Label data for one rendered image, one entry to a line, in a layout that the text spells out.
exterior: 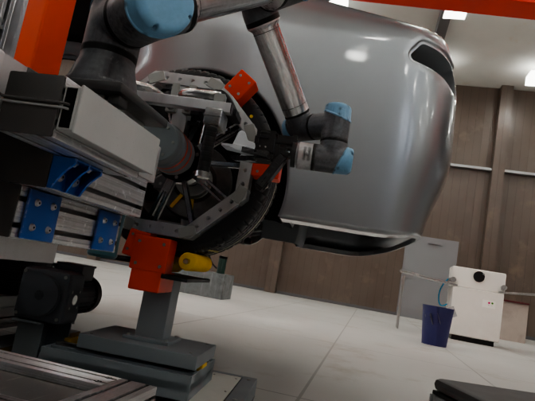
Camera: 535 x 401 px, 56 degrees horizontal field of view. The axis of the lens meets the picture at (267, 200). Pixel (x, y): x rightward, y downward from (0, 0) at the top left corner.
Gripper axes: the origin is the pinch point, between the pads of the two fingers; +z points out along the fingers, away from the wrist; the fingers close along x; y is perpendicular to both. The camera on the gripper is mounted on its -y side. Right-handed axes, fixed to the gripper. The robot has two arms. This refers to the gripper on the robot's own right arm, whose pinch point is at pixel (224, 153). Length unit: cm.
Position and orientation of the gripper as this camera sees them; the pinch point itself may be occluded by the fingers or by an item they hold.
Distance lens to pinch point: 143.6
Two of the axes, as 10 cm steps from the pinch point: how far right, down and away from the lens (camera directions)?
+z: -9.8, -1.4, 1.2
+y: 1.6, -9.8, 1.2
